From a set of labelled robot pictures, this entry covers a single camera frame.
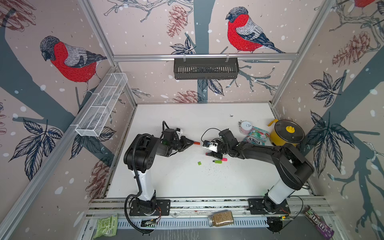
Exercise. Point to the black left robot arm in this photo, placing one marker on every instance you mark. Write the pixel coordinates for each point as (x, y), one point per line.
(139, 159)

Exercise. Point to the white wire shelf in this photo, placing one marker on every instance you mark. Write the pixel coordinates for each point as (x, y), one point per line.
(97, 115)

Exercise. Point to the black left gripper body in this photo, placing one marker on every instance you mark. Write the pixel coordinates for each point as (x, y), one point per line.
(177, 144)

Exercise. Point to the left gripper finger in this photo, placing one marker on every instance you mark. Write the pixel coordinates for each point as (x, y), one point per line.
(186, 142)
(181, 149)

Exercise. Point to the green candy packet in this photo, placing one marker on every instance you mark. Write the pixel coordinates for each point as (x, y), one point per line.
(257, 136)

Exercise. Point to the glass jar with grains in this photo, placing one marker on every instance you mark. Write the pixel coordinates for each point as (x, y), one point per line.
(220, 219)

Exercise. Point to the black wire basket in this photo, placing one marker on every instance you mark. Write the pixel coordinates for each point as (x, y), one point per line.
(206, 68)

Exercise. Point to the purple candy bar pack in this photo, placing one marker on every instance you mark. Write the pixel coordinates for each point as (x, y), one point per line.
(326, 231)

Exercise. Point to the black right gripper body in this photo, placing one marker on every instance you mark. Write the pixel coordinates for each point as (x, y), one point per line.
(223, 148)

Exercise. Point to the green snack bag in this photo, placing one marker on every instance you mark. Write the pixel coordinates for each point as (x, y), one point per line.
(107, 227)

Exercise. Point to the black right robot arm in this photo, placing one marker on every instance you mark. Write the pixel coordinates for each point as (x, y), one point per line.
(293, 168)

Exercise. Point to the yellow toy pot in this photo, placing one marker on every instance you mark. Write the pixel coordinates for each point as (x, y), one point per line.
(286, 131)

